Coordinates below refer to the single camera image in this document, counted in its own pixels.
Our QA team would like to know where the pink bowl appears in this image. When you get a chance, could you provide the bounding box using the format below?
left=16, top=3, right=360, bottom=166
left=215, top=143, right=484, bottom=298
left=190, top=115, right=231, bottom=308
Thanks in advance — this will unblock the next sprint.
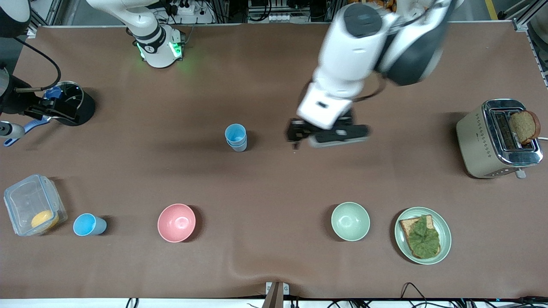
left=157, top=203, right=197, bottom=243

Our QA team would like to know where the brown bread slice with lettuce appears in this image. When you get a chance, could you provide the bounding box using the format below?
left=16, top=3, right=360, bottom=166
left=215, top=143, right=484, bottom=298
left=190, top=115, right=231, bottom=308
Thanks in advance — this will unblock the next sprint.
left=399, top=215, right=441, bottom=260

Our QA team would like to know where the green lettuce leaf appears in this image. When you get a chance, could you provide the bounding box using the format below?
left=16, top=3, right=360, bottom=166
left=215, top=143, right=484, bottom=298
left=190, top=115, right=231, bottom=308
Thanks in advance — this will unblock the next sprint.
left=407, top=215, right=441, bottom=258

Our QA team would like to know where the pale green plate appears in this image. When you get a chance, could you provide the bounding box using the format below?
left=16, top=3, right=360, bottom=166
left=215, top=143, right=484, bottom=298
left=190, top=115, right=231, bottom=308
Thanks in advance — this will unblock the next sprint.
left=394, top=207, right=452, bottom=265

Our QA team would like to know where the pale green bowl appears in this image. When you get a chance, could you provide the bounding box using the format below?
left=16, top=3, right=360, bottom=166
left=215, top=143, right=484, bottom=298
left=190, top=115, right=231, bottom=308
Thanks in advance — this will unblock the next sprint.
left=331, top=201, right=371, bottom=242

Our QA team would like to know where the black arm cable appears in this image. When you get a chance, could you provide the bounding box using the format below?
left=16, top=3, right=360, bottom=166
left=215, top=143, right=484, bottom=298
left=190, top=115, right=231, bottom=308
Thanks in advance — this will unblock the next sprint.
left=351, top=73, right=388, bottom=103
left=13, top=36, right=61, bottom=92

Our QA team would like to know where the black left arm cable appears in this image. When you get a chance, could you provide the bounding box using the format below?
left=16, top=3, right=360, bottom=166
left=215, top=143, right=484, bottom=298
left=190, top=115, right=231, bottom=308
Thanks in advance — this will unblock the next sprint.
left=351, top=73, right=388, bottom=103

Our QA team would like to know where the white power strip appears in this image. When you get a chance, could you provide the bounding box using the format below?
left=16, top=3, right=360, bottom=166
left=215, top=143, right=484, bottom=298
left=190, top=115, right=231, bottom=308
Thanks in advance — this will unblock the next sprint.
left=170, top=1, right=202, bottom=16

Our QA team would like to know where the beige and chrome toaster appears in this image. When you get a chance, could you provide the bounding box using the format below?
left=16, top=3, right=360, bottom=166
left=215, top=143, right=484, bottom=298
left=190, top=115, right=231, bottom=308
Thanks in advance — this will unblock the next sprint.
left=456, top=99, right=544, bottom=179

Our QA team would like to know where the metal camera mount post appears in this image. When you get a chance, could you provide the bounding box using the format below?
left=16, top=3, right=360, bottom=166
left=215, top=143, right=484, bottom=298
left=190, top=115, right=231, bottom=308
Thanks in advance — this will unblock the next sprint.
left=265, top=281, right=289, bottom=308

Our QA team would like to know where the aluminium frame rail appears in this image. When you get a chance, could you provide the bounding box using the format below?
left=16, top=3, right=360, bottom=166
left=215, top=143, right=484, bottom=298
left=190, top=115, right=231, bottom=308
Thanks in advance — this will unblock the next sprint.
left=30, top=0, right=65, bottom=27
left=512, top=0, right=548, bottom=33

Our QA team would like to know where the black looped cable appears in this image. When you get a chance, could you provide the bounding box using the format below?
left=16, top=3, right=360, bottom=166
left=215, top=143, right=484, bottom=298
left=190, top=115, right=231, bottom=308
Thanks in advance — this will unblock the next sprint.
left=400, top=282, right=433, bottom=308

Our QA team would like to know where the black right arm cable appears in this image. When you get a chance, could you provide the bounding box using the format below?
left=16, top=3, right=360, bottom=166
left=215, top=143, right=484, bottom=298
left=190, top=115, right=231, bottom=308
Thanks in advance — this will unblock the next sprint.
left=13, top=36, right=61, bottom=92

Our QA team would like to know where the dark toasted bread slice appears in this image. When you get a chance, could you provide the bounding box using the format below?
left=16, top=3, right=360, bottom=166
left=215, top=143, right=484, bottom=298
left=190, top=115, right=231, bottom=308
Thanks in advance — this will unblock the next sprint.
left=509, top=110, right=541, bottom=145

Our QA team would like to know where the yellow round food piece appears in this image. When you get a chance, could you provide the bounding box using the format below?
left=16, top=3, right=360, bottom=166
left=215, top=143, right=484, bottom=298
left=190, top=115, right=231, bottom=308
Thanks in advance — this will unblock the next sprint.
left=31, top=210, right=60, bottom=231

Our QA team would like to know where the clear plastic container blue rim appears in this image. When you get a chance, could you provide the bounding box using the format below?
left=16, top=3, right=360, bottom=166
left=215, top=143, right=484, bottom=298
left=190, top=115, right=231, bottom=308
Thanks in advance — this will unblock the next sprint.
left=3, top=174, right=68, bottom=237

